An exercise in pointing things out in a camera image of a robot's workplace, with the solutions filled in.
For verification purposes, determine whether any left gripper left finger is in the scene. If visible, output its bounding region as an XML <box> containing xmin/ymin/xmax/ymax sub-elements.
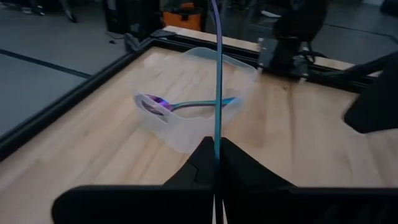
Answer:
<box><xmin>146</xmin><ymin>136</ymin><xmax>216</xmax><ymax>224</ymax></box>

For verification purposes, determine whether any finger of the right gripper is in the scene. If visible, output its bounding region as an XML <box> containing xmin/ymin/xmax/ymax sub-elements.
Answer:
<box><xmin>343</xmin><ymin>58</ymin><xmax>398</xmax><ymax>134</ymax></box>
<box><xmin>340</xmin><ymin>51</ymin><xmax>398</xmax><ymax>78</ymax></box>

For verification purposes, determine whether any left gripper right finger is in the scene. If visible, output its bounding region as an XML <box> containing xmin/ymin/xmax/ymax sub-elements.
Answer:
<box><xmin>221</xmin><ymin>138</ymin><xmax>299</xmax><ymax>224</ymax></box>

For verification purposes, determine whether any iridescent purple teal spoon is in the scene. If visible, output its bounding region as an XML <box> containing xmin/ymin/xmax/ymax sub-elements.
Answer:
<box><xmin>208</xmin><ymin>0</ymin><xmax>225</xmax><ymax>162</ymax></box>
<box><xmin>142</xmin><ymin>94</ymin><xmax>238</xmax><ymax>114</ymax></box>

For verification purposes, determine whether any clear plastic bin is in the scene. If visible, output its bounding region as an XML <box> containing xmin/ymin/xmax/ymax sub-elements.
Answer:
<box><xmin>129</xmin><ymin>46</ymin><xmax>259</xmax><ymax>155</ymax></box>

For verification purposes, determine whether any orange black device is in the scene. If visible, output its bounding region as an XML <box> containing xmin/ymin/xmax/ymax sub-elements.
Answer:
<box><xmin>162</xmin><ymin>1</ymin><xmax>203</xmax><ymax>32</ymax></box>

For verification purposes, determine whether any black equipment case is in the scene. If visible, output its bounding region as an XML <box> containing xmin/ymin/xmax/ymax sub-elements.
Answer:
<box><xmin>101</xmin><ymin>0</ymin><xmax>164</xmax><ymax>41</ymax></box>

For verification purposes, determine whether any black metal table frame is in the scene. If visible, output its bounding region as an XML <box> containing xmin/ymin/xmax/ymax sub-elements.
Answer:
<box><xmin>0</xmin><ymin>26</ymin><xmax>385</xmax><ymax>162</ymax></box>

